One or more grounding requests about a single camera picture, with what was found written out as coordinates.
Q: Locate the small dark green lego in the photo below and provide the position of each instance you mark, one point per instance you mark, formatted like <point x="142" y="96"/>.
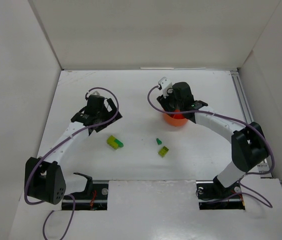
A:
<point x="159" y="142"/>

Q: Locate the aluminium rail right side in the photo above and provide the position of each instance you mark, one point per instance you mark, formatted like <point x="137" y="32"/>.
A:
<point x="263" y="167"/>

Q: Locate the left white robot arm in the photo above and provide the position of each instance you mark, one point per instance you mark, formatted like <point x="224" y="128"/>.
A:
<point x="44" y="176"/>

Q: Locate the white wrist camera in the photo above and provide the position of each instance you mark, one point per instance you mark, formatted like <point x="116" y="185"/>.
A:
<point x="96" y="93"/>
<point x="166" y="86"/>

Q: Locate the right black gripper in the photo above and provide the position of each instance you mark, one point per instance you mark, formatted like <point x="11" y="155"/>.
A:
<point x="175" y="111"/>

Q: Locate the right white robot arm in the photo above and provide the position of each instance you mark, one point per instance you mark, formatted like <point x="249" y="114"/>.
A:
<point x="248" y="144"/>

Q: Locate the orange divided round container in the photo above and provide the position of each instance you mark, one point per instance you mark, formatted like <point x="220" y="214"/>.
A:
<point x="175" y="120"/>

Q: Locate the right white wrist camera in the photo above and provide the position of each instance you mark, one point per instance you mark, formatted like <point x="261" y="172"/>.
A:
<point x="166" y="86"/>

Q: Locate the lime green lego stack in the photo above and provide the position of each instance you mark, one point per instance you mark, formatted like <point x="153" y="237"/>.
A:
<point x="111" y="141"/>

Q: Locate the lime square lego brick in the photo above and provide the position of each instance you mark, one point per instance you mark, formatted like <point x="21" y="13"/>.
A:
<point x="163" y="151"/>

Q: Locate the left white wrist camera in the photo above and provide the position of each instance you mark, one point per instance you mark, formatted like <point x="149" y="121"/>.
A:
<point x="96" y="93"/>

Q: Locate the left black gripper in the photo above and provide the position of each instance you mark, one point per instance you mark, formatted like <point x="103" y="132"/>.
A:
<point x="111" y="115"/>

